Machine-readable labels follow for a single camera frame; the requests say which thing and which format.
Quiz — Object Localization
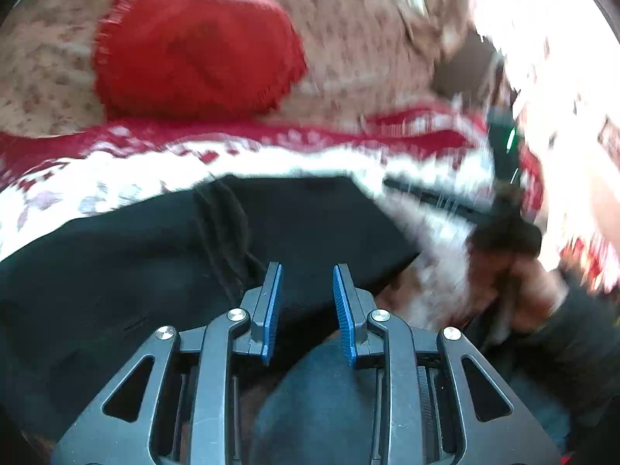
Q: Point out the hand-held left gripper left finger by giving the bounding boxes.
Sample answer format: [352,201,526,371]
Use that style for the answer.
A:
[51,262,284,465]

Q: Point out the person's knee in jeans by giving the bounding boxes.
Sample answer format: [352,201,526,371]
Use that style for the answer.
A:
[251,336,388,465]

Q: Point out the floral beige pillow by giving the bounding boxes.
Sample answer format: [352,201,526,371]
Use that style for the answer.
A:
[0,0,485,139]

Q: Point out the black pants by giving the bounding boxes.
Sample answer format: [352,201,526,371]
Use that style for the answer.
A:
[0,174,421,444]

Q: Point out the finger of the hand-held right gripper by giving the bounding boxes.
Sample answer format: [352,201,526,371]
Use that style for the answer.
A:
[382,177,487,226]

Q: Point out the red heart-shaped frilled pillow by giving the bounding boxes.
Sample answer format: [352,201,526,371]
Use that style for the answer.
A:
[92,0,310,121]

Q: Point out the red and white fleece blanket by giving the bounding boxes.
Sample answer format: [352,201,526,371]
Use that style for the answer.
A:
[0,104,620,330]

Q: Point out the person's right hand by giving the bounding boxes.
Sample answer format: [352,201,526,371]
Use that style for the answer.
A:
[467,252,570,344]

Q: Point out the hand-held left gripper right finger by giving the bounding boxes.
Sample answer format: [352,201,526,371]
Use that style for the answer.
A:
[332,262,563,465]

